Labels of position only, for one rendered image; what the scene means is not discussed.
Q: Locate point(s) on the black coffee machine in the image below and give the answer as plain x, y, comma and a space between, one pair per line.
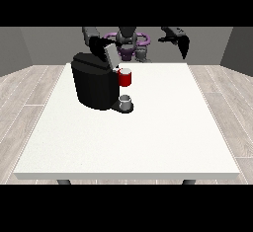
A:
94, 84

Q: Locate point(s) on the pale grey machine lid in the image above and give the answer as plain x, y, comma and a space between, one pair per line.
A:
111, 55

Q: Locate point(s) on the red pod holder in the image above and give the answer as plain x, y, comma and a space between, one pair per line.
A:
125, 79

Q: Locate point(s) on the small grey coffee pod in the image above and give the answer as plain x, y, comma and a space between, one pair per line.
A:
141, 54

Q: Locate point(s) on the small grey cup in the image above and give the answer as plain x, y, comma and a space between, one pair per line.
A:
125, 103

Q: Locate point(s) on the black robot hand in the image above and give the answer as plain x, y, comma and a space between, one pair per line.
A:
98, 46
183, 43

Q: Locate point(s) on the grey robot trunk purple rings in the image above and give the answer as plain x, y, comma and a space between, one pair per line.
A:
126, 42

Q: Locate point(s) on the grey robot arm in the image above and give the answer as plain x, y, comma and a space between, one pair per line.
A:
90, 32
172, 31

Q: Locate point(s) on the dark table leg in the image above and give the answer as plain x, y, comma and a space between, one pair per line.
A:
64, 182
189, 182

